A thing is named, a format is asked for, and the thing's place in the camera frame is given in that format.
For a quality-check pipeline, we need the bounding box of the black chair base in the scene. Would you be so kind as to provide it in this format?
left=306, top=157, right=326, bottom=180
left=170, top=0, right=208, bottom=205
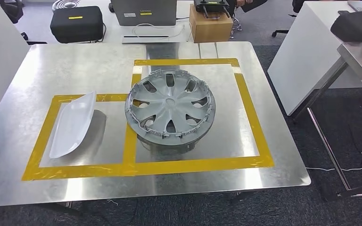
left=271, top=29, right=290, bottom=38
left=21, top=31, right=48, bottom=45

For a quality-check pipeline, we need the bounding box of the grey ribbed round disc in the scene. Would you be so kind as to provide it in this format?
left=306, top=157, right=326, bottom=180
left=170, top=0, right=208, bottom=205
left=52, top=0, right=81, bottom=12

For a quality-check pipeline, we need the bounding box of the black office chair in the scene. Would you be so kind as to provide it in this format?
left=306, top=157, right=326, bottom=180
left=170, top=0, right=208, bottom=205
left=0, top=0, right=24, bottom=24

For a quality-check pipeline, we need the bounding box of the black device with handles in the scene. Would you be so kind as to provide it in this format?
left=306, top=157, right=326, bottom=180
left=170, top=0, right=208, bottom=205
left=193, top=0, right=230, bottom=19

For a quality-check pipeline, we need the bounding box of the white desk panel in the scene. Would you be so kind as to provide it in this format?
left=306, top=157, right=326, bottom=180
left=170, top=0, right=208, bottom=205
left=0, top=1, right=31, bottom=102
left=267, top=0, right=362, bottom=117

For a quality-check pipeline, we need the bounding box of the black carrying case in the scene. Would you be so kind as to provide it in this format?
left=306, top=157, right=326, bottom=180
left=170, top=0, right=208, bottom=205
left=49, top=5, right=104, bottom=44
left=330, top=10, right=362, bottom=43

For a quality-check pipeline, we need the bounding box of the white plastic shell part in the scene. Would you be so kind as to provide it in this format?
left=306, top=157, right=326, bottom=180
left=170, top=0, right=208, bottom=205
left=49, top=91, right=97, bottom=159

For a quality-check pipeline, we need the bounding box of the person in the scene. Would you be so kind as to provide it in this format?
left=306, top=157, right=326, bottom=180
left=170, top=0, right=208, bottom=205
left=235, top=0, right=268, bottom=13

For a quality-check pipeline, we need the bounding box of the silver wheel hub cap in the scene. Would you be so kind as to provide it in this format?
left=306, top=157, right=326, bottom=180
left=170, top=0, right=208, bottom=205
left=124, top=69, right=216, bottom=147

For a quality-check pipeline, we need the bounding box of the grey computer case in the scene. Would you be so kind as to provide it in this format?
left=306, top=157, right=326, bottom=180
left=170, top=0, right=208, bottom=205
left=110, top=0, right=178, bottom=26

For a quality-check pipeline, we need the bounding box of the cardboard box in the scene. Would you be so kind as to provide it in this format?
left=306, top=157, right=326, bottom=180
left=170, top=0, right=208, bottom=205
left=189, top=3, right=234, bottom=43

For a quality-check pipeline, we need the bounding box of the white desk cable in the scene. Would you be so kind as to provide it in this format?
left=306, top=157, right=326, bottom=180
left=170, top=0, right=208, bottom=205
left=132, top=23, right=185, bottom=38

